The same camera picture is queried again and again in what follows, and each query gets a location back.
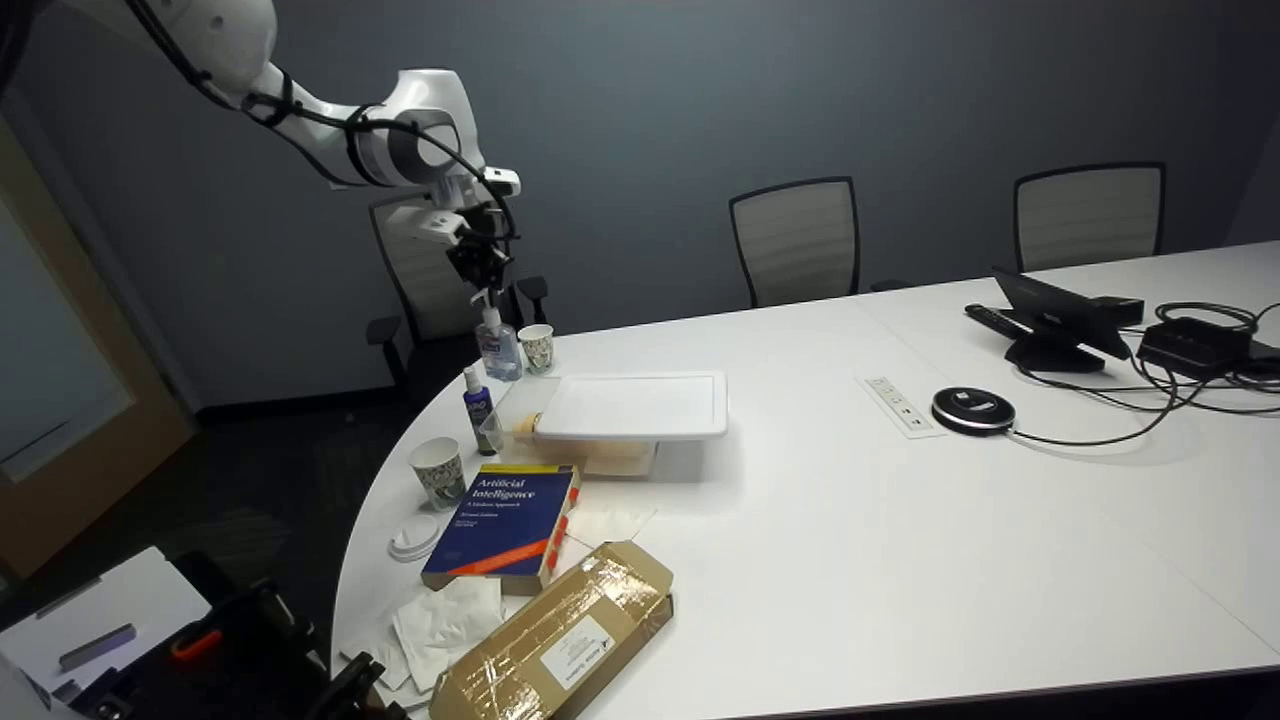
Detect black power adapter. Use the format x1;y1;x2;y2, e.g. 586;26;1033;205
1136;316;1280;383

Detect clear spray bottle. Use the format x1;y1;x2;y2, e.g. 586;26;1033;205
472;283;527;383

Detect grey marker pen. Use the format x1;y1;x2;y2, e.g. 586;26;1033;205
57;620;142;675

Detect brown cardboard box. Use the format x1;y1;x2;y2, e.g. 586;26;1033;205
428;537;676;720

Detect white paper napkin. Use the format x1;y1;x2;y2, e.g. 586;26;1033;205
390;572;509;695

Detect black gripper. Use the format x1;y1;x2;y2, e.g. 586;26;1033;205
445;197;525;299

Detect blue hardcover book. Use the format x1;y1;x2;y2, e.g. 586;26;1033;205
420;459;586;594

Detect black table cables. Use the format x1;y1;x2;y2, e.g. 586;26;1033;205
1009;297;1280;453

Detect wooden door glass panel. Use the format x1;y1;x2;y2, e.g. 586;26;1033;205
0;116;199;583

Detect black conference phone device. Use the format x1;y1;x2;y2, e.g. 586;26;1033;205
962;271;1147;376

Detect clear plastic lidded container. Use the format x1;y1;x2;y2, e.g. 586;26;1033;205
506;366;735;481

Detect white board sheet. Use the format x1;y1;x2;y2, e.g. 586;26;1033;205
0;545;215;700

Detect orange black clamp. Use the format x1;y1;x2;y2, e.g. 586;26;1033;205
318;648;413;720
164;622;225;671

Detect round black speaker puck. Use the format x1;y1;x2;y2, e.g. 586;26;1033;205
928;379;1021;439

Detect patterned paper cup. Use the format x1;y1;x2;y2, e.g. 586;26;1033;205
517;318;560;379
407;437;472;510

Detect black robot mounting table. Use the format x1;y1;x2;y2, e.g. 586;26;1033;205
73;572;413;720

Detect grey mesh office chair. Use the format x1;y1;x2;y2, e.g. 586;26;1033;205
1009;160;1168;274
366;193;553;390
726;171;866;313

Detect white plastic cup lid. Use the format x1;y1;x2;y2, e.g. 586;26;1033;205
385;521;440;565

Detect blue bottle white cap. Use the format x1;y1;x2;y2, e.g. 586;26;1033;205
461;366;506;459

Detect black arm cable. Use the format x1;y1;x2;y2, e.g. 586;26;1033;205
125;0;525;244

